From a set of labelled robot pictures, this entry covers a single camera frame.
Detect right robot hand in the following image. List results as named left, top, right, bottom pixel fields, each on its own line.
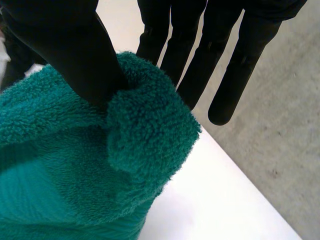
left=0, top=0, right=308, bottom=126

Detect teal towel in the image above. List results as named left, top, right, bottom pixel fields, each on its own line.
left=0, top=51, right=202, bottom=240

